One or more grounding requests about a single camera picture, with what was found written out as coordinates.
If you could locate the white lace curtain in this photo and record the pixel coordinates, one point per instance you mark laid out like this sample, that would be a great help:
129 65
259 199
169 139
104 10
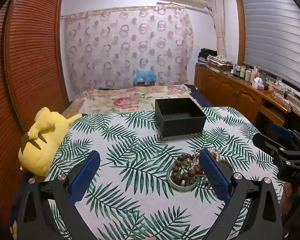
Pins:
218 22

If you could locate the brown cardboard box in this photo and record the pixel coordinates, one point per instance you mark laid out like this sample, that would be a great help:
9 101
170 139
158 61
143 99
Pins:
143 83

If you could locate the wooden window frame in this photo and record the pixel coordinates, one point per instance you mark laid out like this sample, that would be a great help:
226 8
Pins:
240 30

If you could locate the navy bed sheet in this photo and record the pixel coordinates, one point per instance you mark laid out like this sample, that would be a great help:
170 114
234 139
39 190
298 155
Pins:
202 97

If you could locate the green leaf print cloth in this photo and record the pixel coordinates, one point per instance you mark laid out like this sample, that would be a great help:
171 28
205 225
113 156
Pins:
130 155

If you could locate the floral blanket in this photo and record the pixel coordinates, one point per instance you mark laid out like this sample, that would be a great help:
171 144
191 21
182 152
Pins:
120 100

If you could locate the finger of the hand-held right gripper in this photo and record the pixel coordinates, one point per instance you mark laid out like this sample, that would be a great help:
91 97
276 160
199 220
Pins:
282 131
267 143

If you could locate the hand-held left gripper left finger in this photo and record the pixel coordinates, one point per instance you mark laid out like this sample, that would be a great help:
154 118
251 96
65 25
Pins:
86 172

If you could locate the black square box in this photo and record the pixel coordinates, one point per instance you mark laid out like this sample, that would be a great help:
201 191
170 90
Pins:
180 122

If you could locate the wooden sideboard cabinet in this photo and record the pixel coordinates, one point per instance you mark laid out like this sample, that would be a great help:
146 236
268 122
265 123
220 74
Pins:
227 87

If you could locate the stack of dark clothes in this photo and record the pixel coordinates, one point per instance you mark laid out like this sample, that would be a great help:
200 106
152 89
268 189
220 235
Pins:
205 55

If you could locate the stack of patterned folded cloths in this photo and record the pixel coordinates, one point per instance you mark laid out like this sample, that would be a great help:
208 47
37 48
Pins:
218 62

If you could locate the grey window blind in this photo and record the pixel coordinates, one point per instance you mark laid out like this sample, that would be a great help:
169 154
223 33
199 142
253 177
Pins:
275 30

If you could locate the small orange figurine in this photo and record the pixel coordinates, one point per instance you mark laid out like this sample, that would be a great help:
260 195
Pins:
271 90

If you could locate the green jade bangle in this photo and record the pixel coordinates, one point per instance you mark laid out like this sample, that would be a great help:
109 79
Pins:
173 183

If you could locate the blue plush toy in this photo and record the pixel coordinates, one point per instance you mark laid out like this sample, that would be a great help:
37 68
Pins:
145 75

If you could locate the group of cosmetic bottles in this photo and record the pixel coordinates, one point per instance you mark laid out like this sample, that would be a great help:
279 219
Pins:
245 73

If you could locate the brown louvered wardrobe door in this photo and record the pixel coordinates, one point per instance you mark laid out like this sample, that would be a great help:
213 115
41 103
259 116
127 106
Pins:
27 67

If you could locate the pink tissue box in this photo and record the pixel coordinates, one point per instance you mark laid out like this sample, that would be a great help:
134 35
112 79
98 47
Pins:
258 84

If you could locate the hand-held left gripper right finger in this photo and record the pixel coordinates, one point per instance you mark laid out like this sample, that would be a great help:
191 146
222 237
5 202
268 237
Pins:
213 175

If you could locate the person's right hand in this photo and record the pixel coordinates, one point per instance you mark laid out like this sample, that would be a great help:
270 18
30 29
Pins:
288 197

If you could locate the yellow plush toy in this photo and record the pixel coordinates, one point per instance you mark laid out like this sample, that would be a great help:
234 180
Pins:
43 145

